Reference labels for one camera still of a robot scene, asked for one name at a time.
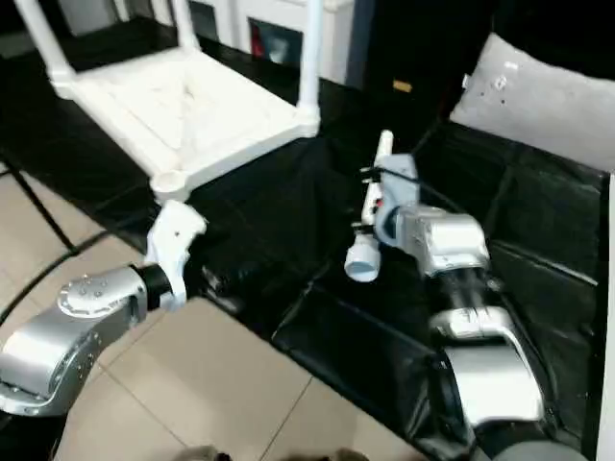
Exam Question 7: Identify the light grey pillow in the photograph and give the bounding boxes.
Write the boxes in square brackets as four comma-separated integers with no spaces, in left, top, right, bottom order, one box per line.
[448,32,615,170]

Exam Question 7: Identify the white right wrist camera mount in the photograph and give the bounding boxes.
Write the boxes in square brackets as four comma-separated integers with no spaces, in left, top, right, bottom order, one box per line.
[373,152,421,250]

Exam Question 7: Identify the black table frame leg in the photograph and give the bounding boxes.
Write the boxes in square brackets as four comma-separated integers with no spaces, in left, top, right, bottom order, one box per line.
[0,147,79,255]

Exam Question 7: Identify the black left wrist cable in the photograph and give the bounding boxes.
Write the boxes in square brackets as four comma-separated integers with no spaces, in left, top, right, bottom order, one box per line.
[0,229,151,324]

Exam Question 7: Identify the white plastic table leg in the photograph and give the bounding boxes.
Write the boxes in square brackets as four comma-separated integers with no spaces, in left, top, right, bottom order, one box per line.
[296,0,324,136]
[12,0,79,96]
[343,129,397,284]
[169,0,204,55]

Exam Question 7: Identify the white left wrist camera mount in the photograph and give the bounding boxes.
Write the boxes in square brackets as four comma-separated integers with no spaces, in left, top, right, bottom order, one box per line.
[144,199,209,314]

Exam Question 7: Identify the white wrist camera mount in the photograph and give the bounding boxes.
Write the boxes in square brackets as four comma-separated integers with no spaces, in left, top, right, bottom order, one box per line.
[373,152,421,250]
[144,199,209,314]

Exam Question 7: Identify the white cabinet with glass doors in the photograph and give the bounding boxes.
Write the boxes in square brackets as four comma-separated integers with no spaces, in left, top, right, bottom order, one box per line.
[186,0,367,88]

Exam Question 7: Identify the black sofa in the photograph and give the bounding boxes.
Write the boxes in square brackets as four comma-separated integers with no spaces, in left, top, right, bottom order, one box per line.
[355,0,615,132]

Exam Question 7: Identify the white plastic table top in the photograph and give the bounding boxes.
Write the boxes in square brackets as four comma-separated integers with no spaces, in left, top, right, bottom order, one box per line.
[47,47,322,203]

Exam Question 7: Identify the black work mat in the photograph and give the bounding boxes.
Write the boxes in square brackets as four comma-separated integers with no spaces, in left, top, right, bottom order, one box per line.
[0,28,609,461]

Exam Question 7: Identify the white flat board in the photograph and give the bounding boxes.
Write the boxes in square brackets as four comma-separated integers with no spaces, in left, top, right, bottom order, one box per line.
[594,169,615,461]

